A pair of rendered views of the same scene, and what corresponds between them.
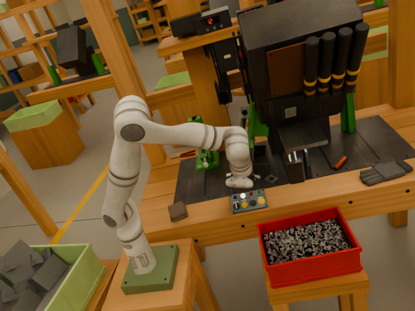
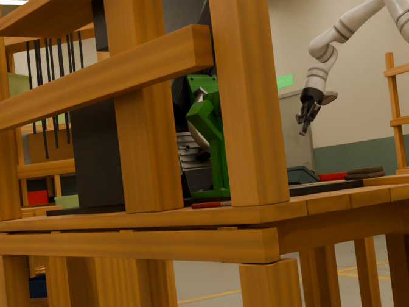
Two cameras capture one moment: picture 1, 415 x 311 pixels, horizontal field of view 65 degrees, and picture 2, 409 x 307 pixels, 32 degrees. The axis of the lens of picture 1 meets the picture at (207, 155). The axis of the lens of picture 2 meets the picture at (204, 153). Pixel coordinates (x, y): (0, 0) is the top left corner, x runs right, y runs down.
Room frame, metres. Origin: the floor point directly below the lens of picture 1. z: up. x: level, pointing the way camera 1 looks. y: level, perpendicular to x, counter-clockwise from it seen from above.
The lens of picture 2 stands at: (2.98, 1.24, 0.94)
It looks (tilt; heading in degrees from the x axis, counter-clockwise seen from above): 2 degrees up; 222
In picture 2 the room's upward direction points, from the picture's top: 6 degrees counter-clockwise
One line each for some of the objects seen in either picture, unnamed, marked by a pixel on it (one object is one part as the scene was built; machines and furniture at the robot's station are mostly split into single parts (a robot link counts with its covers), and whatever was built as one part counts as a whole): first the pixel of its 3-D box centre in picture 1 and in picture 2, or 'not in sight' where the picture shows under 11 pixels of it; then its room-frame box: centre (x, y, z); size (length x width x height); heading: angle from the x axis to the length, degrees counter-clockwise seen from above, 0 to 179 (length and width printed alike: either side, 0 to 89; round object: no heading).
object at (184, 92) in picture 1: (260, 73); (65, 94); (1.72, -0.41, 1.23); 1.30 x 0.05 x 0.09; 80
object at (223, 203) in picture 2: (183, 155); (220, 204); (1.73, 0.14, 0.89); 0.16 x 0.05 x 0.01; 82
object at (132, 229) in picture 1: (123, 218); not in sight; (0.95, 0.35, 1.14); 0.09 x 0.09 x 0.17; 56
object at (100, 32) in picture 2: (233, 50); (126, 20); (1.58, -0.27, 1.42); 0.17 x 0.12 x 0.15; 80
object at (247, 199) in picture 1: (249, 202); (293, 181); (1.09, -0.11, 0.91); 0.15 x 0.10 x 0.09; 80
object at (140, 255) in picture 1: (138, 249); not in sight; (0.95, 0.36, 0.98); 0.09 x 0.09 x 0.17; 83
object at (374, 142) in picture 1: (281, 160); (183, 200); (1.35, -0.35, 0.89); 1.10 x 0.42 x 0.02; 80
